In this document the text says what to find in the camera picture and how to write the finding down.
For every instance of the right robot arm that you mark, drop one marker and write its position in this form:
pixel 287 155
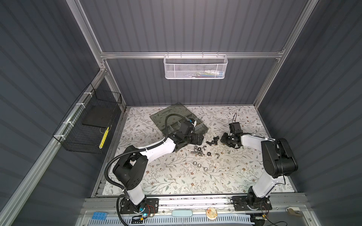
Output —
pixel 278 161

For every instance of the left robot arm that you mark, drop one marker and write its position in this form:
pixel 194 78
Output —
pixel 130 168

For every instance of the black wire basket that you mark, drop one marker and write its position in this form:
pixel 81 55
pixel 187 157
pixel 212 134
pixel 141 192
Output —
pixel 83 131

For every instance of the grey compartment organizer box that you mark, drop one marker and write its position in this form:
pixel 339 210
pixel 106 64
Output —
pixel 170 119

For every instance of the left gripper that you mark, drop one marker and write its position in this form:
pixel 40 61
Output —
pixel 195 138

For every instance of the round tape roll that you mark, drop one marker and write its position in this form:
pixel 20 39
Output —
pixel 211 213

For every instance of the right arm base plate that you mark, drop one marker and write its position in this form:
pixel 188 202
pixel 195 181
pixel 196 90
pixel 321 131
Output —
pixel 244 203

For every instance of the white wire mesh basket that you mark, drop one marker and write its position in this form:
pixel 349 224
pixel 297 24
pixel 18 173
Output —
pixel 197 67

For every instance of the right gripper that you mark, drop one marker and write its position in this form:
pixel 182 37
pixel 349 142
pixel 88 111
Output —
pixel 227 138

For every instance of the blue block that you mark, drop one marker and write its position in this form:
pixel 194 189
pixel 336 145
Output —
pixel 99 216

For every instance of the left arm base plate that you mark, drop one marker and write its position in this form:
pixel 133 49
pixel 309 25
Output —
pixel 148 206

